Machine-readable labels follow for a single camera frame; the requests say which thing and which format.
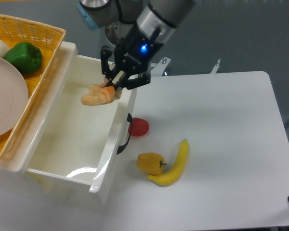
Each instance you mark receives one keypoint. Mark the white upper drawer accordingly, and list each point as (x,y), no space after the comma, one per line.
(79,144)

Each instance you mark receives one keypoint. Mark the green bell pepper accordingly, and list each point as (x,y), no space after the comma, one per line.
(25,57)

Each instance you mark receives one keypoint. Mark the pink round plate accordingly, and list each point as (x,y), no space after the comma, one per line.
(13,96)

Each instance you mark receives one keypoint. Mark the black drawer handle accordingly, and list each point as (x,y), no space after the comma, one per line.
(127,134)

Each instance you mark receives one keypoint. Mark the triangle toasted bread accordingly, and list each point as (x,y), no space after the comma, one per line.
(99,94)

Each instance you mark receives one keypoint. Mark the red bell pepper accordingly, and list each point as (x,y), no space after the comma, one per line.
(139,127)

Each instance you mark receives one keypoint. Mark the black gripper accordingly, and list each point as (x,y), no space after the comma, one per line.
(132,56)

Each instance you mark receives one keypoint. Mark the white drawer cabinet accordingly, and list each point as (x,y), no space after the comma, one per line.
(13,167)

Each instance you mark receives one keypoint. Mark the yellow bell pepper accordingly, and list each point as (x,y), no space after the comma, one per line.
(151,163)

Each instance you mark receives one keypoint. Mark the yellow banana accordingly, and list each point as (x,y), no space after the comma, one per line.
(171,176)

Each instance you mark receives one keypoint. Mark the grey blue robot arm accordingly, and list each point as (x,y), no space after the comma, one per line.
(167,14)

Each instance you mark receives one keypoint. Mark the yellow woven basket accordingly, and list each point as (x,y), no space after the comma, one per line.
(48,39)

